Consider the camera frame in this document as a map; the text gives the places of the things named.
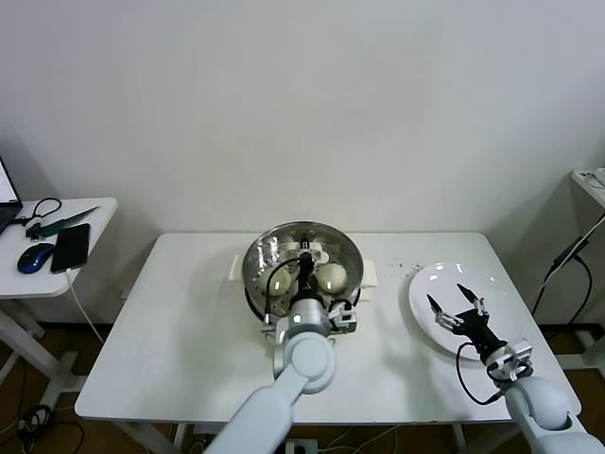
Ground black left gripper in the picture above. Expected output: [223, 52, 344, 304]
[296, 235, 318, 300]

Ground thin white cable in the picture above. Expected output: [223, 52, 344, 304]
[579, 218, 605, 245]

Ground white shelf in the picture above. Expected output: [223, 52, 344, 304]
[568, 168, 605, 212]

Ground black smartphone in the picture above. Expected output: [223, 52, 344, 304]
[49, 223, 91, 276]

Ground grey floor power strip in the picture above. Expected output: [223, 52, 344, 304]
[285, 437, 319, 454]

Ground white steamed baozi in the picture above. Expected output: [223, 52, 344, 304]
[267, 269, 292, 297]
[317, 263, 349, 292]

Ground white charging cable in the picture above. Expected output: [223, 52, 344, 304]
[65, 270, 104, 345]

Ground black floor cables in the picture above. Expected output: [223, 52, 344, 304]
[16, 405, 84, 454]

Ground steel steamer basket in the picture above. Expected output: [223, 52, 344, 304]
[228, 220, 379, 327]

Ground white side table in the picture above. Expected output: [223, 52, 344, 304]
[0, 197, 118, 407]

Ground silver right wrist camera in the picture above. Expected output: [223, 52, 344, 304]
[486, 339, 533, 382]

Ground black cord loop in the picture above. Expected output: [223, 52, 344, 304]
[13, 197, 62, 227]

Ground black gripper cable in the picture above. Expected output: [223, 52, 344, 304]
[456, 342, 510, 406]
[263, 254, 303, 332]

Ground black power adapter cable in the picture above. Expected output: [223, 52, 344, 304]
[528, 236, 593, 332]

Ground green handled black knife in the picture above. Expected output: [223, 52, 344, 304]
[37, 205, 101, 239]

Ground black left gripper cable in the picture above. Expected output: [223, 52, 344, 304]
[263, 254, 303, 332]

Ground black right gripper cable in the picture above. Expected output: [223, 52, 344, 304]
[456, 342, 510, 406]

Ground blue computer mouse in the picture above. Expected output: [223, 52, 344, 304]
[17, 243, 56, 275]

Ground white round plate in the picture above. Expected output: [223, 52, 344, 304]
[407, 262, 525, 363]

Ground black laptop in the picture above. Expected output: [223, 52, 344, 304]
[0, 158, 24, 236]

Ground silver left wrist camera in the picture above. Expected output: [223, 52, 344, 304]
[328, 300, 359, 333]

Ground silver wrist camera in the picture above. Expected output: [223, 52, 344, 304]
[328, 300, 359, 333]
[486, 339, 533, 382]

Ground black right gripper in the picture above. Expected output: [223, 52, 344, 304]
[425, 282, 505, 355]

